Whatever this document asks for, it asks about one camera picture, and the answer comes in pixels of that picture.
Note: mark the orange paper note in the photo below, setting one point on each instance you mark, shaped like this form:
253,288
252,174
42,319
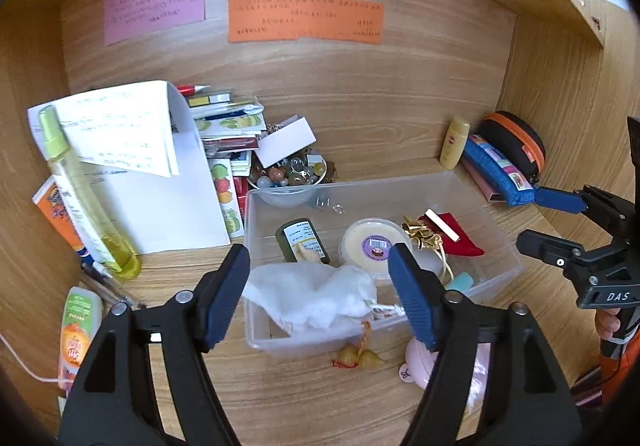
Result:
268,20

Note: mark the green orange lotion tube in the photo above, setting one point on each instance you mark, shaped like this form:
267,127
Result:
81,320

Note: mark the white small box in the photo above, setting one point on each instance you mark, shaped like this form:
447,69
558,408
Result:
284,142

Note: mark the white cloth drawstring bag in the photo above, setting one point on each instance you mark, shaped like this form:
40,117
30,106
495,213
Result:
310,297

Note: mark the white round plastic jar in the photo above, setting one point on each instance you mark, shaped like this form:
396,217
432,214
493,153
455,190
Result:
429,260

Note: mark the stack of books and pens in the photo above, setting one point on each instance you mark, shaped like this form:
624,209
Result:
229,127

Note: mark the yellow green spray bottle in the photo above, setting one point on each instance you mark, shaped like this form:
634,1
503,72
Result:
107,246

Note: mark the pink paper note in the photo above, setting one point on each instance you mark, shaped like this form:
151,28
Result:
125,19

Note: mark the beige tub purple label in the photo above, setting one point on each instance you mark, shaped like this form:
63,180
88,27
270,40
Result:
366,244

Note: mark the blue fabric pouch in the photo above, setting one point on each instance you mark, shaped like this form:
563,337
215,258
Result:
498,172

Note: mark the bowl of marbles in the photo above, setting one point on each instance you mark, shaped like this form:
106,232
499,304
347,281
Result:
288,183

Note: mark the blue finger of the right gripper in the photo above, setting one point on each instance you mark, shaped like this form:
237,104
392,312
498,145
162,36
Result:
549,249
559,200

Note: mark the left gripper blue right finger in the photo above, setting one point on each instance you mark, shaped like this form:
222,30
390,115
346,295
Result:
527,400

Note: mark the orange sunscreen tube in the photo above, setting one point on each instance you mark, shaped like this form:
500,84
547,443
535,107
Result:
48,200

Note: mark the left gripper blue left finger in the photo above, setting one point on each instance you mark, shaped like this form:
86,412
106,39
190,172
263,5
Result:
113,400

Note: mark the white folded paper stand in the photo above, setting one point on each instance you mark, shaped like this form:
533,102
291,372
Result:
143,157

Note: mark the dark green glass bottle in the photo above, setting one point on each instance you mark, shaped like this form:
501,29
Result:
299,242

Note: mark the black orange zip case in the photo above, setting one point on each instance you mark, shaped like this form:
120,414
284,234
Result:
517,141

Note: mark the clear plastic storage bin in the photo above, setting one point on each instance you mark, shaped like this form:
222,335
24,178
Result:
333,208

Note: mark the fruit pattern sticker strip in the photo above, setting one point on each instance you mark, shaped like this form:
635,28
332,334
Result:
226,194

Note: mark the person right hand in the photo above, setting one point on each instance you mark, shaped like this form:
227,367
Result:
606,322

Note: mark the small yellow lotion bottle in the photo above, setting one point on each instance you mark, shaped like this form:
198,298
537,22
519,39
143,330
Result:
454,143

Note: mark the teal plastic tube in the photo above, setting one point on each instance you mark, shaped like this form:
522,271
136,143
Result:
462,283

